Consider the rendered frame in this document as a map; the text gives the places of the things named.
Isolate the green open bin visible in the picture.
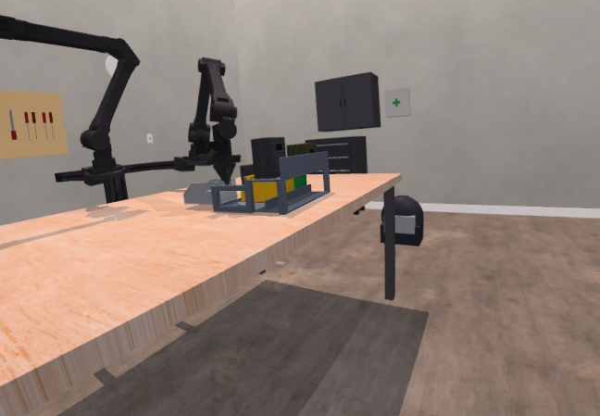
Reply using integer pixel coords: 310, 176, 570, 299
294, 175, 307, 190

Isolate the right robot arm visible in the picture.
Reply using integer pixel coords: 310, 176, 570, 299
0, 15, 140, 175

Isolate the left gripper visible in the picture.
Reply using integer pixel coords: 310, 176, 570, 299
207, 155, 241, 185

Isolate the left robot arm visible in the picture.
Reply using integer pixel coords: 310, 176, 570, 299
183, 57, 237, 161

